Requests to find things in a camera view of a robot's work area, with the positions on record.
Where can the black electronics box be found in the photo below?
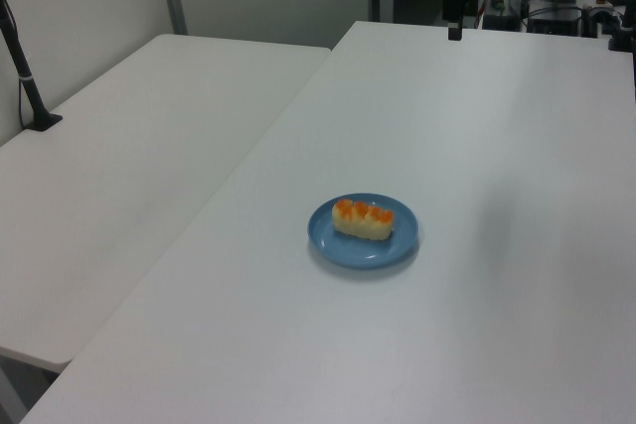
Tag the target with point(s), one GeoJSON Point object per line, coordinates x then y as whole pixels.
{"type": "Point", "coordinates": [551, 24]}

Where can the white side table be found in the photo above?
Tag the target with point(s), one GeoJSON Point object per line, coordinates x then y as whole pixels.
{"type": "Point", "coordinates": [124, 171]}

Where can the black clamp stand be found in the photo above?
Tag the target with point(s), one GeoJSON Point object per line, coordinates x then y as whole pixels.
{"type": "Point", "coordinates": [627, 17]}

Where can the bread with orange topping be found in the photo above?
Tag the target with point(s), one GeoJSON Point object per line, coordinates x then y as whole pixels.
{"type": "Point", "coordinates": [363, 225]}

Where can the black camera stand pole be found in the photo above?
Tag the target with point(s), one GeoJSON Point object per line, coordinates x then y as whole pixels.
{"type": "Point", "coordinates": [30, 91]}

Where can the blue round plate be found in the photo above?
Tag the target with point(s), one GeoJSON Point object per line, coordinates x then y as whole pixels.
{"type": "Point", "coordinates": [348, 252]}

